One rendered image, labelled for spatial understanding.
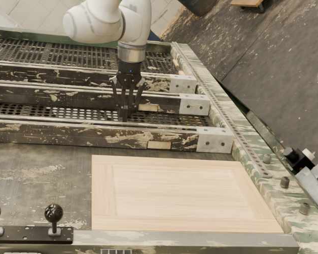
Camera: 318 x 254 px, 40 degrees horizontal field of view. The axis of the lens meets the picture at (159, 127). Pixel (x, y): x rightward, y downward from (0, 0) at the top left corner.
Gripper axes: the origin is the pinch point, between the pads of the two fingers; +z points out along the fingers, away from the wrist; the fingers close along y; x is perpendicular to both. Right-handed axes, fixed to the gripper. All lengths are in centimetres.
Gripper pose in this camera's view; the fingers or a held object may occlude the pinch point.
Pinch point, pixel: (124, 116)
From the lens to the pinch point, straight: 150.9
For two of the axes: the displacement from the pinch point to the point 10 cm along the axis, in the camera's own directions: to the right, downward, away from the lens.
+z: -1.3, 9.1, 4.0
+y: -9.8, -0.6, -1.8
